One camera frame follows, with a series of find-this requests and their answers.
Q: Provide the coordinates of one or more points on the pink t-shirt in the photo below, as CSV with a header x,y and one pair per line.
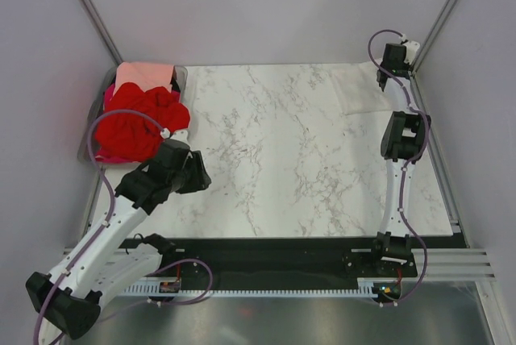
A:
x,y
145,75

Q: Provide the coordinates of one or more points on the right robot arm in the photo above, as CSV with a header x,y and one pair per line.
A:
x,y
402,146

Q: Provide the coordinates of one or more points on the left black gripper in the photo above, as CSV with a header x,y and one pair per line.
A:
x,y
201,179

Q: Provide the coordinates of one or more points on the right aluminium frame post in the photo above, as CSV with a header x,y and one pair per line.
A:
x,y
444,15

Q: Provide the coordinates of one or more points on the white slotted cable duct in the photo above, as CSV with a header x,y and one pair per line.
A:
x,y
158,289

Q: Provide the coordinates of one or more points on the red t-shirt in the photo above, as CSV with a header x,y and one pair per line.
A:
x,y
164,107

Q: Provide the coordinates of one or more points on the grey plastic bin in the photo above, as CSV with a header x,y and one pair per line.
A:
x,y
89,146

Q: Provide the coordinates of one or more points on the left aluminium frame post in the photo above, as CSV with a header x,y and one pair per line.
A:
x,y
101,29

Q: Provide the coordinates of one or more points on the white Coca-Cola t-shirt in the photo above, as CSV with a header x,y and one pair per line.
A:
x,y
357,90

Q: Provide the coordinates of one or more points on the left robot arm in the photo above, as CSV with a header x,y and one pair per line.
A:
x,y
72,295

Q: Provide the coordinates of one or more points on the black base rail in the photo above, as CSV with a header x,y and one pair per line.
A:
x,y
283,263

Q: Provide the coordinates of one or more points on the aluminium frame post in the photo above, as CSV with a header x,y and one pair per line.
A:
x,y
101,29
444,15

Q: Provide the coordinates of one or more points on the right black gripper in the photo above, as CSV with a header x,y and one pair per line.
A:
x,y
406,65

